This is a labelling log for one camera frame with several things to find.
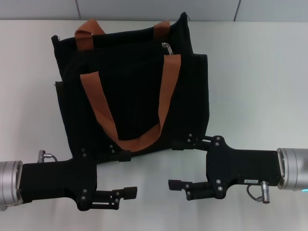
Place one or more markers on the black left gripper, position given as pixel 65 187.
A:
pixel 55 181

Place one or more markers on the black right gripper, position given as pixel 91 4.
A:
pixel 243 166

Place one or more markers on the silver zipper pull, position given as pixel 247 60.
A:
pixel 168 49

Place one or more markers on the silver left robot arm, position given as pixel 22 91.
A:
pixel 9 186

